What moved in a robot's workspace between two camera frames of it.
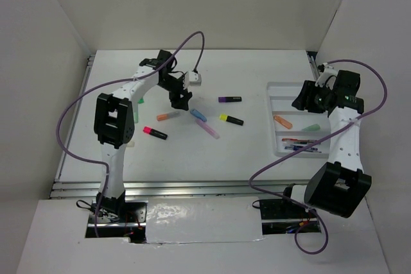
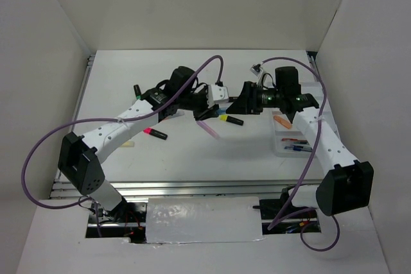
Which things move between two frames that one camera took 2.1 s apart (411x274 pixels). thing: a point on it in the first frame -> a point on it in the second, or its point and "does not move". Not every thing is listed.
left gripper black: x=176 y=100 -> x=207 y=113
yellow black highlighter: x=225 y=117 does not move
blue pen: x=298 y=147 does not move
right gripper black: x=309 y=89 -> x=245 y=103
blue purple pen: x=299 y=147 does not move
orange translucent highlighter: x=282 y=122 does not move
